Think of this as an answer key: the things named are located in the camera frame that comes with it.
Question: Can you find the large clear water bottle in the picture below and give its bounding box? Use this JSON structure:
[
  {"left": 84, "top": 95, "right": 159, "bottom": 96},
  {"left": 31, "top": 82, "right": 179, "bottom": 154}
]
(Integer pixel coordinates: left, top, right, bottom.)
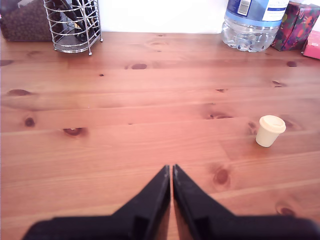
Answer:
[{"left": 221, "top": 0, "right": 291, "bottom": 53}]

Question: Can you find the glass jar of coffee beans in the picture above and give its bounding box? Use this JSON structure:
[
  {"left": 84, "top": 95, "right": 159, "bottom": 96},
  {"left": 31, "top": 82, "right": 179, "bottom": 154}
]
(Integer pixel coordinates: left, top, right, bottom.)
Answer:
[{"left": 0, "top": 0, "right": 53, "bottom": 42}]

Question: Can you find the flat pink box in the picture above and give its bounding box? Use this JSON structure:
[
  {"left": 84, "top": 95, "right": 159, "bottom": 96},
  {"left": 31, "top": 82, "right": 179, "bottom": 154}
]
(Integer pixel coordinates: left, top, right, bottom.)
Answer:
[{"left": 301, "top": 31, "right": 320, "bottom": 60}]

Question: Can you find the cream coffee capsule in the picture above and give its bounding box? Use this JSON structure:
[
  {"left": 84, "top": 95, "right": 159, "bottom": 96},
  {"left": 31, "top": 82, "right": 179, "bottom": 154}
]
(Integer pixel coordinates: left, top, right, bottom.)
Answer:
[{"left": 254, "top": 114, "right": 287, "bottom": 149}]

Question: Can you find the black kitchen utensil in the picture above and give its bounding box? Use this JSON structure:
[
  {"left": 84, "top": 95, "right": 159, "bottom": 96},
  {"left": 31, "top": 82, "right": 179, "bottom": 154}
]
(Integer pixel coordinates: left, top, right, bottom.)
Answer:
[
  {"left": 74, "top": 0, "right": 98, "bottom": 42},
  {"left": 53, "top": 0, "right": 81, "bottom": 23}
]

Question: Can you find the chrome wire utensil rack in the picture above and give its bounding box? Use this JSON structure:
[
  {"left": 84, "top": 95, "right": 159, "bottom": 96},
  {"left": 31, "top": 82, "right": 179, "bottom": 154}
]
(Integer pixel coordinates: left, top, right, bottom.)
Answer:
[{"left": 42, "top": 0, "right": 104, "bottom": 55}]

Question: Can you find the floral tissue box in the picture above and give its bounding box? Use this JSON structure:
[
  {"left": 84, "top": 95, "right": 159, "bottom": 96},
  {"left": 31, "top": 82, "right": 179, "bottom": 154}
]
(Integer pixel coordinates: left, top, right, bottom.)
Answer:
[{"left": 271, "top": 1, "right": 320, "bottom": 52}]

